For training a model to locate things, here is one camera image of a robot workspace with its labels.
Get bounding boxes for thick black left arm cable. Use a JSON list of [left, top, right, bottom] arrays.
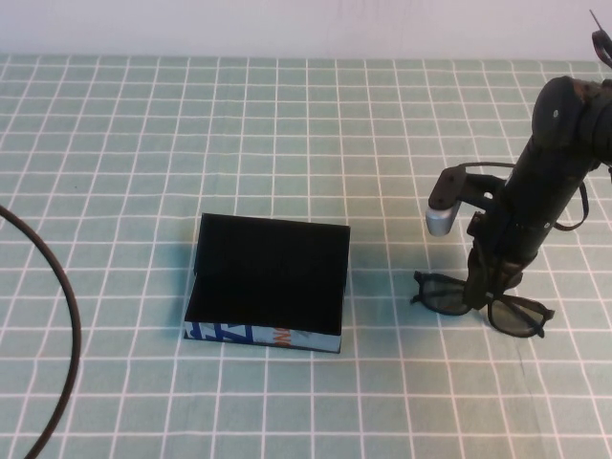
[[0, 206, 82, 459]]

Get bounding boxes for black framed glasses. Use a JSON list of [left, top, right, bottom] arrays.
[[409, 270, 557, 339]]

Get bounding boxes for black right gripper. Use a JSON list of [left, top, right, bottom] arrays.
[[464, 209, 526, 310]]

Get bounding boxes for green white grid tablecloth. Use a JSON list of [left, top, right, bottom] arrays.
[[0, 53, 612, 459]]

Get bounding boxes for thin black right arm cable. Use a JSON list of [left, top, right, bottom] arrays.
[[554, 29, 612, 233]]

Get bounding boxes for black glasses case printed side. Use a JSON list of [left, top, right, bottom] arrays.
[[183, 212, 353, 356]]

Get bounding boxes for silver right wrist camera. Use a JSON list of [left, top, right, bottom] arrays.
[[426, 164, 509, 237]]

